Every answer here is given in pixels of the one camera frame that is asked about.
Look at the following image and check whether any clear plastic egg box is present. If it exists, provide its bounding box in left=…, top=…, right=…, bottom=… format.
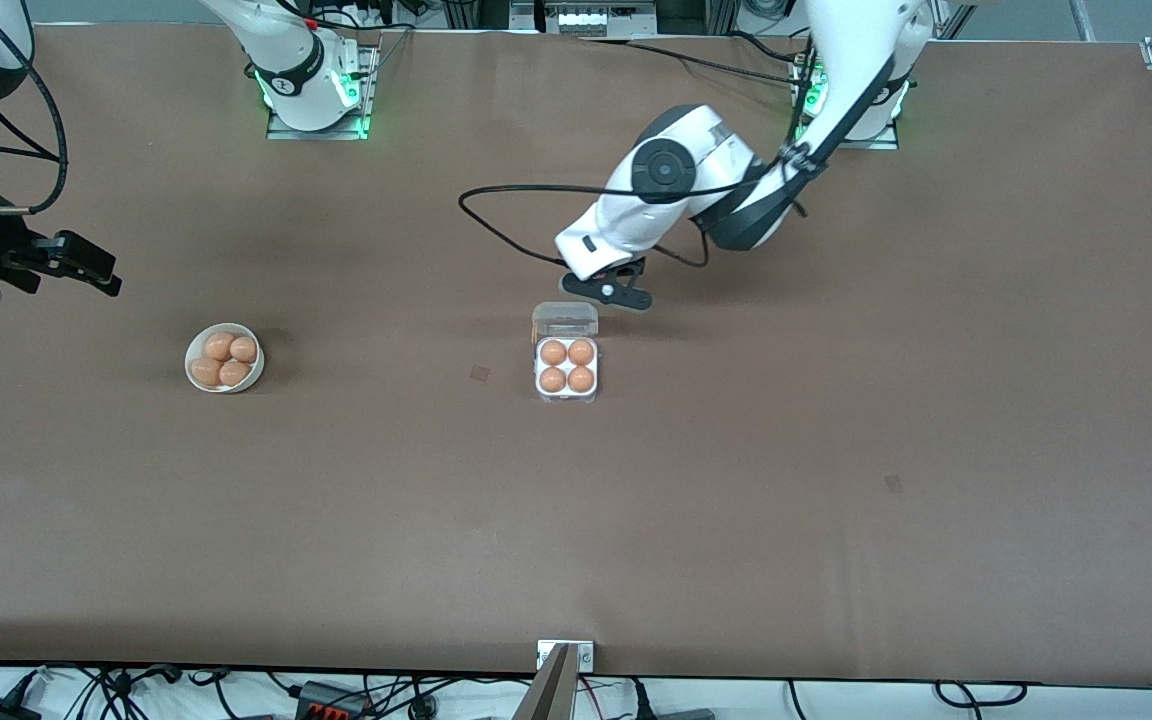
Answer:
left=532, top=301, right=601, bottom=405

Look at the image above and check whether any white bowl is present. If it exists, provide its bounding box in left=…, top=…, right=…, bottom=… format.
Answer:
left=184, top=322, right=266, bottom=394

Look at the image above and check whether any white power strip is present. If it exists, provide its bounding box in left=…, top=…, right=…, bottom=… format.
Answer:
left=536, top=0, right=659, bottom=39

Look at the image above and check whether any black orange connector block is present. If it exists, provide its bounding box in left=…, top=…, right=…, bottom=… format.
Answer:
left=296, top=682, right=369, bottom=720

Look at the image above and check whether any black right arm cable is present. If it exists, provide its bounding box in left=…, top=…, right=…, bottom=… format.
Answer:
left=0, top=0, right=69, bottom=216

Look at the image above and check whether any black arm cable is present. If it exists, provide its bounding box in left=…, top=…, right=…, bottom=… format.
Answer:
left=458, top=60, right=902, bottom=271
left=0, top=0, right=69, bottom=216

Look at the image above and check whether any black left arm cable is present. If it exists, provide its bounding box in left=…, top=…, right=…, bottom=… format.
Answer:
left=458, top=60, right=902, bottom=271

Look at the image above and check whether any thick black cable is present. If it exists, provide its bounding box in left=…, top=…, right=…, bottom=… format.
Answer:
left=576, top=35, right=809, bottom=91

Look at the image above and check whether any thin black cable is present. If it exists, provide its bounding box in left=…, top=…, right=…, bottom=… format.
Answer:
left=731, top=30, right=812, bottom=66

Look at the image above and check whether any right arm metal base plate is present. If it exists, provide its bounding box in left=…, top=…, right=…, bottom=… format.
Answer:
left=266, top=45, right=374, bottom=141

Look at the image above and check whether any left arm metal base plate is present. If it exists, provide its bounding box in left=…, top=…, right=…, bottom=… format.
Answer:
left=793, top=45, right=900, bottom=151

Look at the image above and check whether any small metal clamp bracket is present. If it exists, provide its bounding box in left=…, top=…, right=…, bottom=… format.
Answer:
left=537, top=640, right=595, bottom=673

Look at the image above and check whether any black cable tangle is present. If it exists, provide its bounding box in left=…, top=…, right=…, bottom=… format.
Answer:
left=46, top=663, right=182, bottom=720

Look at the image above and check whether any grey camera pole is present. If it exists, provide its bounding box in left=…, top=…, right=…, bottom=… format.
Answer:
left=514, top=645, right=577, bottom=720

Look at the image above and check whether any black looped cable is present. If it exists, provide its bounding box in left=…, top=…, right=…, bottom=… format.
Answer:
left=934, top=682, right=1029, bottom=708

